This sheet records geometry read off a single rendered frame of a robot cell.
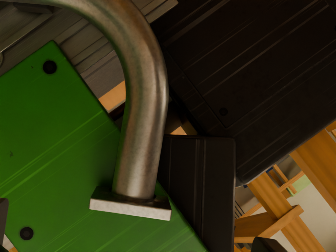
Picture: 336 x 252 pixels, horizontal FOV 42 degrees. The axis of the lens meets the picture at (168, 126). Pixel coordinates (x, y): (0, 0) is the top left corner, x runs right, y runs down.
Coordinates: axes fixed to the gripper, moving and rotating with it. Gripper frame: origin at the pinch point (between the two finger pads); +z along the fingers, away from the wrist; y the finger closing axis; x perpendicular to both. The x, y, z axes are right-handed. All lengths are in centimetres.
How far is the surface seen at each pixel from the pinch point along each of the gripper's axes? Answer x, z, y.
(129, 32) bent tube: 9.3, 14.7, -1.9
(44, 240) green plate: -6.4, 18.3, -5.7
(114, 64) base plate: 12, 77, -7
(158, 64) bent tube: 7.6, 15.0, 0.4
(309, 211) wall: -163, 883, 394
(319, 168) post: -4, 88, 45
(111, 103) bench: 3, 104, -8
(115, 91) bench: 6, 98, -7
